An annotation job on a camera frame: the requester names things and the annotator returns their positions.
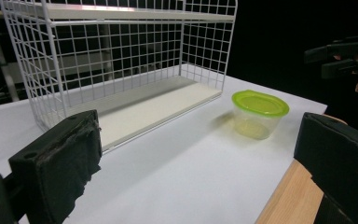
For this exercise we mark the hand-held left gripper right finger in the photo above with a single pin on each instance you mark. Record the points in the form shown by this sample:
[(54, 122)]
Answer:
[(341, 161)]

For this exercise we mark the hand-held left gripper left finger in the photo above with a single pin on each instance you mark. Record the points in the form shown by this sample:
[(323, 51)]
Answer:
[(56, 165)]

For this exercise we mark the clear container with green lid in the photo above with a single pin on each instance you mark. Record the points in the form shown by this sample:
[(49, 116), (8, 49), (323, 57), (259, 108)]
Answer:
[(258, 113)]

